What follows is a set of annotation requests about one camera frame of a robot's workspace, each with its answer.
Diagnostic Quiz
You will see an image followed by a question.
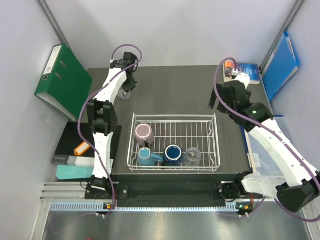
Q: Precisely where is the light blue mug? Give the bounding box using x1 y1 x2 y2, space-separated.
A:
137 147 164 167

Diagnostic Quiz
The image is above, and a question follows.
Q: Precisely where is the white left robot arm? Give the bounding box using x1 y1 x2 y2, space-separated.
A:
85 52 138 200

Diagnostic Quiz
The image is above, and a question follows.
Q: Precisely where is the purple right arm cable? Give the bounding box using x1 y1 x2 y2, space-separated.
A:
214 57 320 223

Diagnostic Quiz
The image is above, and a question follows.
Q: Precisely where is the paperback book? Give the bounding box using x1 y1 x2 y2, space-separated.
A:
223 60 261 85

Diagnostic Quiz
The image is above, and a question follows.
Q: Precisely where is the pink mug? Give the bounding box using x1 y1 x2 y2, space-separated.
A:
134 123 155 148

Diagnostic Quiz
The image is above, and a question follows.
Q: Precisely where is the orange key tag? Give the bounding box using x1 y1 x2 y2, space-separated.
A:
74 141 91 156

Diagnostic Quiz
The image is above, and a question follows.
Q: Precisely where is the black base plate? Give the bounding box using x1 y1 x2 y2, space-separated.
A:
84 172 253 208

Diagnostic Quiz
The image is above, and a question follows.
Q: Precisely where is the white wire dish rack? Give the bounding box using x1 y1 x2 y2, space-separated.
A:
127 113 221 173

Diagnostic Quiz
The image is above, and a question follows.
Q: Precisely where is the black book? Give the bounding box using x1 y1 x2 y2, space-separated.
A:
51 122 122 168

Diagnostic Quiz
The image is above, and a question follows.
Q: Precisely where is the clear faceted glass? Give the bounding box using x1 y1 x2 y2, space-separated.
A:
117 87 132 100
183 147 202 167

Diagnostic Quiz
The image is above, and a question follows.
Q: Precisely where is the green ring binder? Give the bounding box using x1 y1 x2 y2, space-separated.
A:
34 44 93 122

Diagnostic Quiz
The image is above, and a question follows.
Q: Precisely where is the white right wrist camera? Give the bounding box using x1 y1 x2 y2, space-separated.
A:
231 68 251 89

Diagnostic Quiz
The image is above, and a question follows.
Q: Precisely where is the dark blue mug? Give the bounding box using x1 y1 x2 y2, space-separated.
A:
163 144 183 167

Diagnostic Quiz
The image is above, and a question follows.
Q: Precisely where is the blue folder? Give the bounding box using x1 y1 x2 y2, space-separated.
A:
262 31 300 100

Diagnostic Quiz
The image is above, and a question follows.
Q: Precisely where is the white cable duct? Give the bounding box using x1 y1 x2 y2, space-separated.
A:
50 201 239 213

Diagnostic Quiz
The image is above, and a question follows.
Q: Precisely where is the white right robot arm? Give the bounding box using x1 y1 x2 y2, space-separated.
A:
208 80 320 214

